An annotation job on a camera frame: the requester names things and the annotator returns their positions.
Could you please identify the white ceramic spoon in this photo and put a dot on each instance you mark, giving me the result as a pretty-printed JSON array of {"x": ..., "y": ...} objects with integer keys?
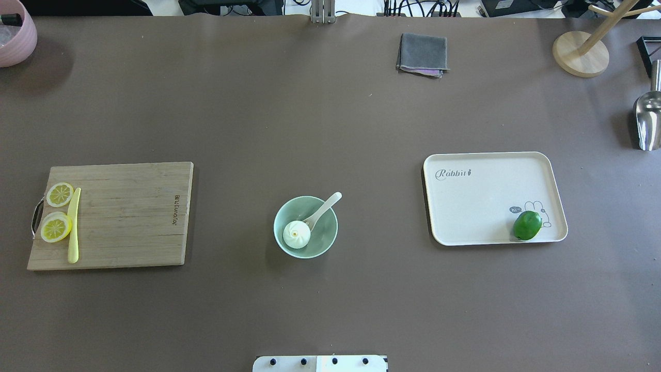
[{"x": 313, "y": 219}]

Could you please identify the white steamed bun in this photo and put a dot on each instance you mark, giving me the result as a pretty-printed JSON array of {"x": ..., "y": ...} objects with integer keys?
[{"x": 296, "y": 234}]

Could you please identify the light green bowl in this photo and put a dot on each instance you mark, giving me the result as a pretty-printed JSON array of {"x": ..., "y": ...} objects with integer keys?
[{"x": 322, "y": 236}]

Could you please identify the pink bowl with ice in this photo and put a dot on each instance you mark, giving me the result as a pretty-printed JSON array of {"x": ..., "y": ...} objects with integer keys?
[{"x": 23, "y": 43}]

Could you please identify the cream rabbit tray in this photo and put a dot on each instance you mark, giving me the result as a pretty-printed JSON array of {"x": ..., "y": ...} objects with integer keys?
[{"x": 475, "y": 198}]

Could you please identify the grey folded cloth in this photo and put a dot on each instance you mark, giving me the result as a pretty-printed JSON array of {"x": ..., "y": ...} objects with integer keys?
[{"x": 423, "y": 55}]

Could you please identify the green lime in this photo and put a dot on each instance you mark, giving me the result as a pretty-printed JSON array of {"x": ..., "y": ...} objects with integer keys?
[{"x": 527, "y": 225}]

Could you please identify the bamboo cutting board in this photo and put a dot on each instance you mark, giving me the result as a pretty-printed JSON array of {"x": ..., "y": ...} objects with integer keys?
[{"x": 130, "y": 215}]

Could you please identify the yellow plastic knife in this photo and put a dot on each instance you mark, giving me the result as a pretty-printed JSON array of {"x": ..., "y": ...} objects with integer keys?
[{"x": 73, "y": 249}]

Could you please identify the stacked lemon slices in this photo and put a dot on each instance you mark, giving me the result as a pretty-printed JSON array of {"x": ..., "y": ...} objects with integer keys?
[{"x": 55, "y": 227}]

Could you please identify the wooden mug stand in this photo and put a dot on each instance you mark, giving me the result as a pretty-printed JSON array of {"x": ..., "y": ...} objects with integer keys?
[{"x": 585, "y": 55}]

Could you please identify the silver metal scoop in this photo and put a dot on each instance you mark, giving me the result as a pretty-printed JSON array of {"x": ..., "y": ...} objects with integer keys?
[{"x": 647, "y": 113}]

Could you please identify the black glass rack tray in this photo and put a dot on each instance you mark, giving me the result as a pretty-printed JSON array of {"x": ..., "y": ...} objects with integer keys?
[{"x": 647, "y": 47}]

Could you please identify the aluminium frame post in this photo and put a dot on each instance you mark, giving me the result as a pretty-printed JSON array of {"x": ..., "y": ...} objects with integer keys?
[{"x": 322, "y": 11}]

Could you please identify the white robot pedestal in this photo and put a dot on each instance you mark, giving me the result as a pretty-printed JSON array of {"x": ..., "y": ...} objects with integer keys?
[{"x": 346, "y": 362}]

